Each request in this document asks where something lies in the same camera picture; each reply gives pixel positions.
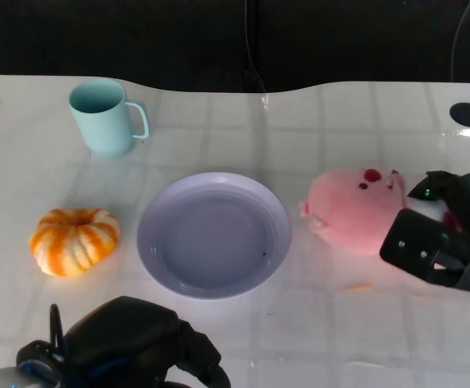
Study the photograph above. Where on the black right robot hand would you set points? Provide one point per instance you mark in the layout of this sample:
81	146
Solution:
416	242

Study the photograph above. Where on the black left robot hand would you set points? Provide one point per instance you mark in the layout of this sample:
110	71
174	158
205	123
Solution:
126	339

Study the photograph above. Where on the pink plush doll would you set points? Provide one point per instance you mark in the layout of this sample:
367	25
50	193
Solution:
348	214

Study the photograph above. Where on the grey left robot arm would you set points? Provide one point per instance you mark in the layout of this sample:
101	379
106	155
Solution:
13	369

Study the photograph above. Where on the lavender round plate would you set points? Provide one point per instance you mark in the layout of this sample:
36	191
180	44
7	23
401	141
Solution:
212	242

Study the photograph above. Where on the orange white striped pumpkin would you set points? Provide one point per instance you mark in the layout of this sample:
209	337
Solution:
73	242

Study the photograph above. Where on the black round table grommet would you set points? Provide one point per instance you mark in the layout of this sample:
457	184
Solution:
468	115

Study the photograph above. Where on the light blue plastic mug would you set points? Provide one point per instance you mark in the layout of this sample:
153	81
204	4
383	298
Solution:
103	129

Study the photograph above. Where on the black backdrop cloth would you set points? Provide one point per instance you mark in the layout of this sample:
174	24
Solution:
158	36

